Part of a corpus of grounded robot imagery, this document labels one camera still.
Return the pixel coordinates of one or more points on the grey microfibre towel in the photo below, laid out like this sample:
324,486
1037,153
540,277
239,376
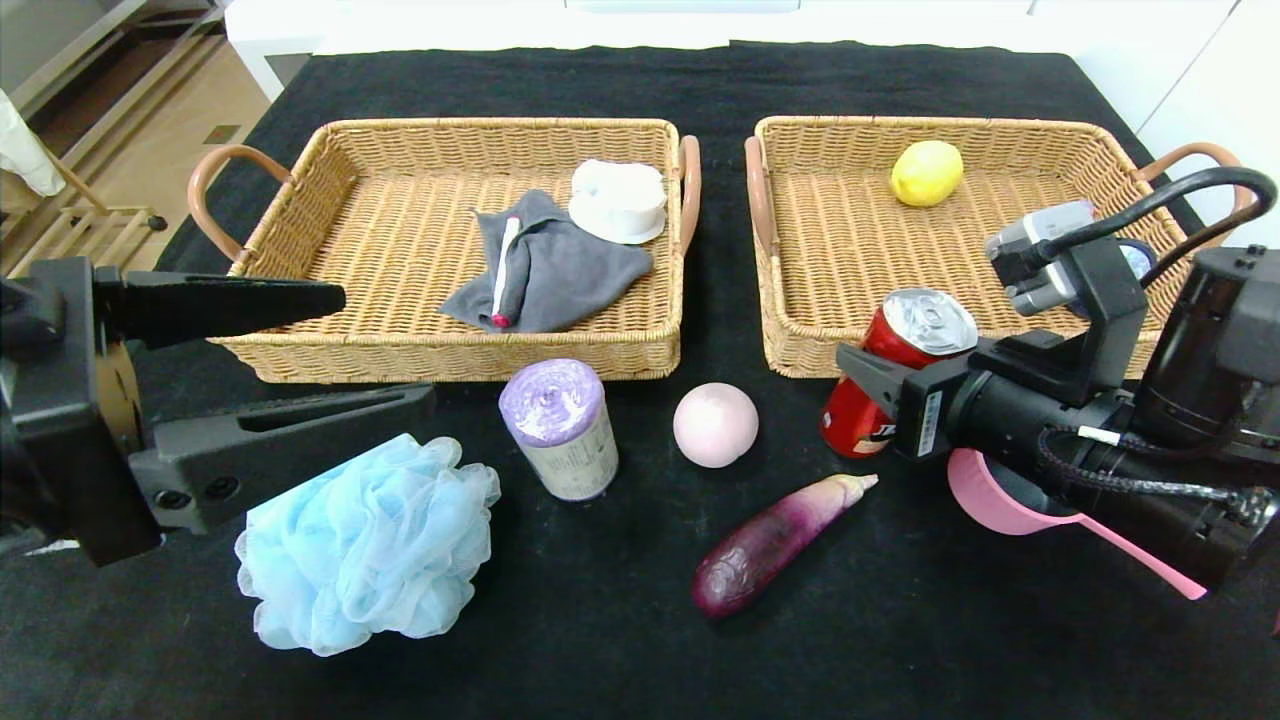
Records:
570,280

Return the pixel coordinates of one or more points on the small can dark blue lid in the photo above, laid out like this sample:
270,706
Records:
1140,258

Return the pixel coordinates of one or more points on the purple eggplant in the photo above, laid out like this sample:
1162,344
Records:
760,550

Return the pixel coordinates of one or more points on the white garment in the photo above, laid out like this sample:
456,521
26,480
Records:
25,150

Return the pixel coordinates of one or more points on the wooden rolling rack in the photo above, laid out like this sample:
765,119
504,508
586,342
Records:
110,210

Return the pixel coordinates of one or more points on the pink toy saucepan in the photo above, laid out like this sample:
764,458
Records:
985,500

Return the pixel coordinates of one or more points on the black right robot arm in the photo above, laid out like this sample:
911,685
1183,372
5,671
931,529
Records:
1220,340

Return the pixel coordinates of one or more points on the light blue bath pouf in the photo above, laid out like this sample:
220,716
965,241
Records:
370,560

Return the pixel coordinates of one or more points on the purple garbage bag roll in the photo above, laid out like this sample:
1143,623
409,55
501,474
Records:
565,440

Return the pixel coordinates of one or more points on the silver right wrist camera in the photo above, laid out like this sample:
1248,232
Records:
1050,290

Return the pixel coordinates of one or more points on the red cola can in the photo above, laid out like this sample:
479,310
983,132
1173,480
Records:
925,322

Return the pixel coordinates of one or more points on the yellow lemon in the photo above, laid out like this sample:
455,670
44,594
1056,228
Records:
925,175

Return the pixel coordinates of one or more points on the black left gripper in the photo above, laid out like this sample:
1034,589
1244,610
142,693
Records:
58,400

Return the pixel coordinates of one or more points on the white marker pink cap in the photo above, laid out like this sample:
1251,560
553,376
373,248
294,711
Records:
505,275

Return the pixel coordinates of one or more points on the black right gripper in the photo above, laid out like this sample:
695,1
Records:
926,417

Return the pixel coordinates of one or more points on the pale pink round fruit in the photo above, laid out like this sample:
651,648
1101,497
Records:
715,425

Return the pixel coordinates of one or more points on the wooden shelf unit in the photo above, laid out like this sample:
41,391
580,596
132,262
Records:
110,80

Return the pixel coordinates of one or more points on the white table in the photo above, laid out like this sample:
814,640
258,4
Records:
280,30

